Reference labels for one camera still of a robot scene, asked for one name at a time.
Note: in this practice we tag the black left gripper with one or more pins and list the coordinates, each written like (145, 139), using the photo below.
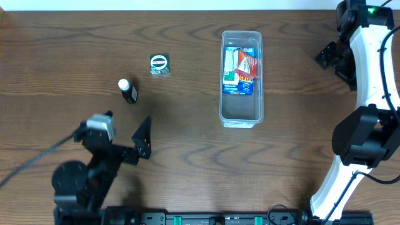
(120, 156)

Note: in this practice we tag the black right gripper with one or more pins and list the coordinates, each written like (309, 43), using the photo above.
(329, 53)

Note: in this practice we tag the black bottle white cap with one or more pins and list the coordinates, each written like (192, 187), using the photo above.
(128, 91)

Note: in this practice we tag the dark green small box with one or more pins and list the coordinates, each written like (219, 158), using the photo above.
(159, 64)

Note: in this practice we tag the red small box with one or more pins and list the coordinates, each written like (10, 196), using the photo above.
(244, 64)

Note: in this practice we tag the blue Kool Fever box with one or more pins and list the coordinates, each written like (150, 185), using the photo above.
(245, 85)

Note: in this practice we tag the white green medicine box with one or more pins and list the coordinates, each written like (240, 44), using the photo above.
(229, 76)

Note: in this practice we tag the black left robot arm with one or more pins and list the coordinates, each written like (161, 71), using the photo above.
(80, 189)

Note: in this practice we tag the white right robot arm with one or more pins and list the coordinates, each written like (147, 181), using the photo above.
(362, 58)

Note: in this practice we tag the clear plastic container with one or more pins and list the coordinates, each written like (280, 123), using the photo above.
(243, 111)

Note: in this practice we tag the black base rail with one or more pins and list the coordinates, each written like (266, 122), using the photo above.
(237, 218)

